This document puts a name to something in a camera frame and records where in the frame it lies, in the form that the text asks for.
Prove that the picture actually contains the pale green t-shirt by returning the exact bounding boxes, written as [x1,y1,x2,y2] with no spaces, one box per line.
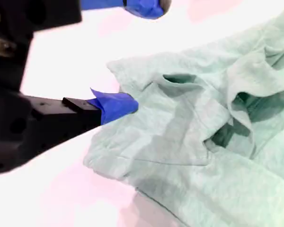
[82,7,284,227]

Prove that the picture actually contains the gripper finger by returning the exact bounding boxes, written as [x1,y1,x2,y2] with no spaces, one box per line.
[61,87,139,144]
[37,0,172,20]

